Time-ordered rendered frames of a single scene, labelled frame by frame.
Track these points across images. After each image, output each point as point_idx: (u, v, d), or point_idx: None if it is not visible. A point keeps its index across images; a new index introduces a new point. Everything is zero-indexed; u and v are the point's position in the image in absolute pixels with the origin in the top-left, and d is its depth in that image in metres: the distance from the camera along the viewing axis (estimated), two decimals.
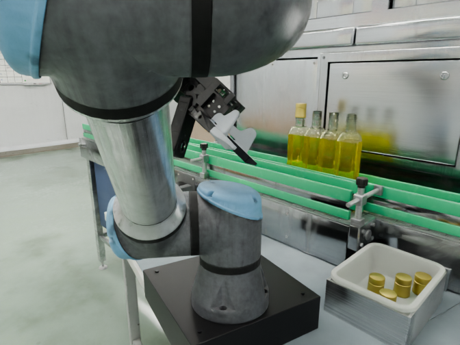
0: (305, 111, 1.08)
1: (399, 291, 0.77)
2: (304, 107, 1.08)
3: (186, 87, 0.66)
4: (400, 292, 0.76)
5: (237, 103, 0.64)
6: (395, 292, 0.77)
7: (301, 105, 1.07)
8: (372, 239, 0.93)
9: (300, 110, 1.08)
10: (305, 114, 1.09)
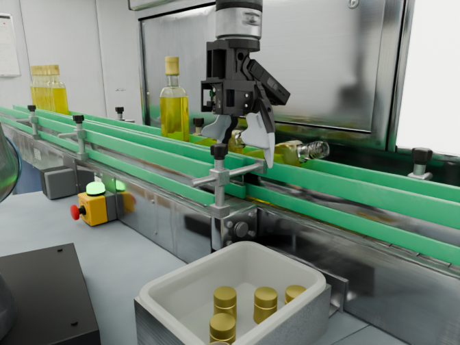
0: (176, 66, 0.85)
1: (257, 316, 0.50)
2: (175, 61, 0.84)
3: None
4: (259, 317, 0.49)
5: (215, 111, 0.56)
6: (254, 317, 0.50)
7: (170, 57, 0.83)
8: (254, 236, 0.66)
9: (170, 65, 0.84)
10: (177, 71, 0.85)
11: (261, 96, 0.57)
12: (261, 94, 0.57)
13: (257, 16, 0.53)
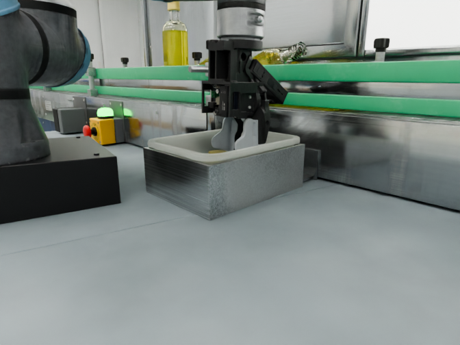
0: (177, 3, 0.95)
1: None
2: None
3: None
4: None
5: (218, 112, 0.55)
6: None
7: None
8: None
9: None
10: (178, 7, 0.96)
11: (263, 97, 0.56)
12: (263, 94, 0.56)
13: (261, 16, 0.52)
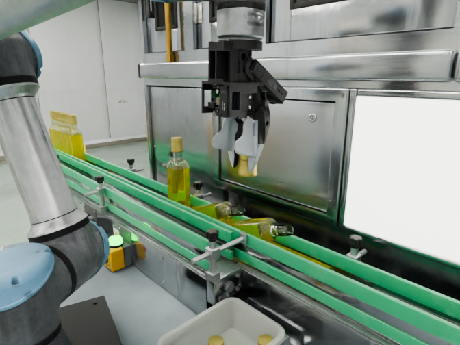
0: (180, 146, 1.06)
1: (241, 169, 0.61)
2: (179, 142, 1.06)
3: None
4: (242, 170, 0.61)
5: (218, 112, 0.55)
6: (238, 171, 0.62)
7: (175, 139, 1.05)
8: (239, 289, 0.88)
9: (175, 145, 1.06)
10: (181, 148, 1.07)
11: (263, 97, 0.56)
12: (263, 94, 0.56)
13: (261, 16, 0.52)
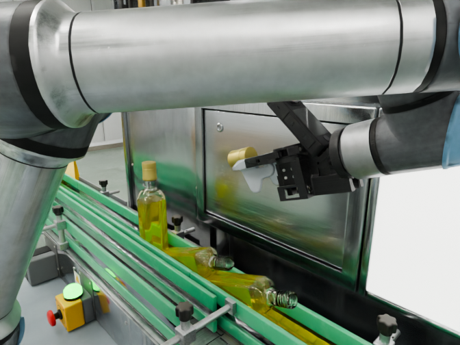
0: (153, 172, 0.84)
1: None
2: (152, 168, 0.84)
3: None
4: None
5: None
6: None
7: (147, 165, 0.83)
8: None
9: (146, 172, 0.84)
10: (155, 176, 0.85)
11: None
12: None
13: None
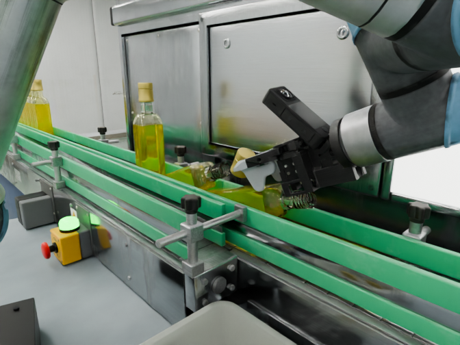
0: (150, 93, 0.80)
1: None
2: (148, 87, 0.80)
3: None
4: None
5: None
6: (242, 174, 0.61)
7: (143, 84, 0.79)
8: (235, 289, 0.60)
9: (142, 92, 0.80)
10: (151, 98, 0.81)
11: None
12: None
13: None
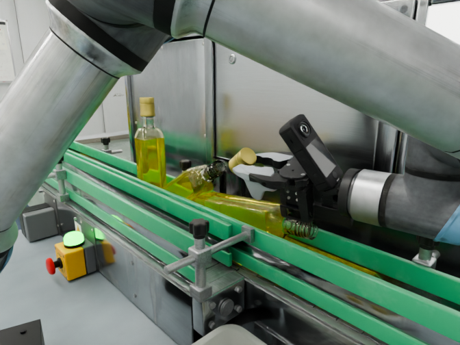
0: (151, 107, 0.81)
1: None
2: (150, 103, 0.81)
3: None
4: None
5: None
6: None
7: (144, 98, 0.80)
8: (241, 310, 0.59)
9: (144, 107, 0.81)
10: (152, 112, 0.82)
11: None
12: None
13: None
